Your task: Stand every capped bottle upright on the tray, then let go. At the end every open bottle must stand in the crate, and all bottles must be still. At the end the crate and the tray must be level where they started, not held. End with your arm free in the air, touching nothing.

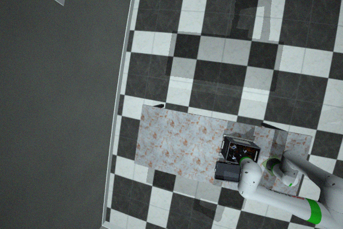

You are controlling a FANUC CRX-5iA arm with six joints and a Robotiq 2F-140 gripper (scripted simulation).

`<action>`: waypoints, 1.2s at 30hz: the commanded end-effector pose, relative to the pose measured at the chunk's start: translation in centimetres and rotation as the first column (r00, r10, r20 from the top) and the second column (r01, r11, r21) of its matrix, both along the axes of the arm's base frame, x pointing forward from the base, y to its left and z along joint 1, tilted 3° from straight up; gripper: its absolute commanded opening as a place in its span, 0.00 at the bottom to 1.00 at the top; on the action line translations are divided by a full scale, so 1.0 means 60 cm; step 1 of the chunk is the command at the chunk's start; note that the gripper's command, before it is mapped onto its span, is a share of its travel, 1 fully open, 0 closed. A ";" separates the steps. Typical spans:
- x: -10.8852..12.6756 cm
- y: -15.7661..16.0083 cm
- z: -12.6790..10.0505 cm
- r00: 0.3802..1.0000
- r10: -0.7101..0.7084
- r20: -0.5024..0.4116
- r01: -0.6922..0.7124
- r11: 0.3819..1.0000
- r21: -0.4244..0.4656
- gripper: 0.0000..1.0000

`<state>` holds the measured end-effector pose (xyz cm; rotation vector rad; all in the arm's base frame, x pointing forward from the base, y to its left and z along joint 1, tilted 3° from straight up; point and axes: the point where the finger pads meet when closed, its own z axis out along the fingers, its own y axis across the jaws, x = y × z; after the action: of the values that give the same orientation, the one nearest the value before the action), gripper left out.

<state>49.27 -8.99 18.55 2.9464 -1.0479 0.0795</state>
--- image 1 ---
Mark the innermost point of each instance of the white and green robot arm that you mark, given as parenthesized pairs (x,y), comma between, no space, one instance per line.
(327,212)

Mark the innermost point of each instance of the dark grey crate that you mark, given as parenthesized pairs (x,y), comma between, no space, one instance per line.
(226,150)

